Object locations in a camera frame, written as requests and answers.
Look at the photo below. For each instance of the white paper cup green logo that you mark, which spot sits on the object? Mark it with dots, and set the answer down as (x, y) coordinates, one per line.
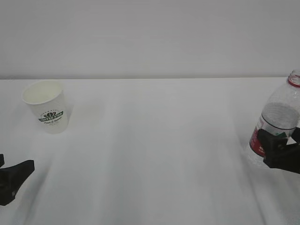
(46, 101)

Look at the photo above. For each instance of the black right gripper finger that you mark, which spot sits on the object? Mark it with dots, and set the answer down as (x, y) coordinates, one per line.
(296, 135)
(278, 153)

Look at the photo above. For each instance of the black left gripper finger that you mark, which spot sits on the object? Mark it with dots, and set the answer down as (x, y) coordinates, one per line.
(12, 178)
(2, 162)

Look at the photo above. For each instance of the clear water bottle red label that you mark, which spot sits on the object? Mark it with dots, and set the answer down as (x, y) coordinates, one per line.
(280, 117)

